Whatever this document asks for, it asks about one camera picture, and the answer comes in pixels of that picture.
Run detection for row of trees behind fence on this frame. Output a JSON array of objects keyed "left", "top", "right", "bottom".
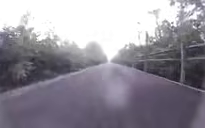
[{"left": 110, "top": 0, "right": 205, "bottom": 84}]

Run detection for pale road edge strip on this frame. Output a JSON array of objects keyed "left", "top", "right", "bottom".
[{"left": 0, "top": 64, "right": 101, "bottom": 101}]

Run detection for wooden rail fence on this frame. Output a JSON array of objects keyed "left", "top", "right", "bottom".
[{"left": 116, "top": 41, "right": 205, "bottom": 92}]

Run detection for row of trees and bushes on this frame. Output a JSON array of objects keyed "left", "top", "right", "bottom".
[{"left": 0, "top": 11, "right": 109, "bottom": 94}]

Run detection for dark grey asphalt road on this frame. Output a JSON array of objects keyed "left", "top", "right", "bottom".
[{"left": 0, "top": 62, "right": 205, "bottom": 128}]

